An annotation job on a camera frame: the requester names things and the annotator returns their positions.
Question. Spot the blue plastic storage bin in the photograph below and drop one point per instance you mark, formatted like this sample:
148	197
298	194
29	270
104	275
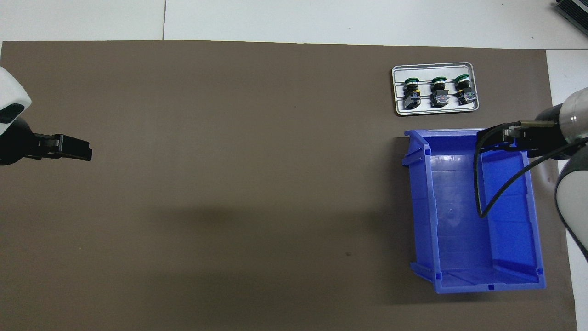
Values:
464	220

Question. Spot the green push button switch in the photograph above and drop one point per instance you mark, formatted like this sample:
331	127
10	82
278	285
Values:
439	97
412	99
466	94

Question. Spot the grey metal tray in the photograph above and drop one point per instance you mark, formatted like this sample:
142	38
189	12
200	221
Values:
436	111

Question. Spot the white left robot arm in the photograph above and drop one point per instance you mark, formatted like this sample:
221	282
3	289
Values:
11	92

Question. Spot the brown table mat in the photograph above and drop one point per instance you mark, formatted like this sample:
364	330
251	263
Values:
229	184

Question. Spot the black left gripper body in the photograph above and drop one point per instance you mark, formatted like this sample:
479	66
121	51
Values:
16	142

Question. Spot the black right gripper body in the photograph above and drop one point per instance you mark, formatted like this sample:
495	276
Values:
542	138

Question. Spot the grey ribbed device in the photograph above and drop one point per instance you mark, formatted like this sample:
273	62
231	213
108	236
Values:
574	11

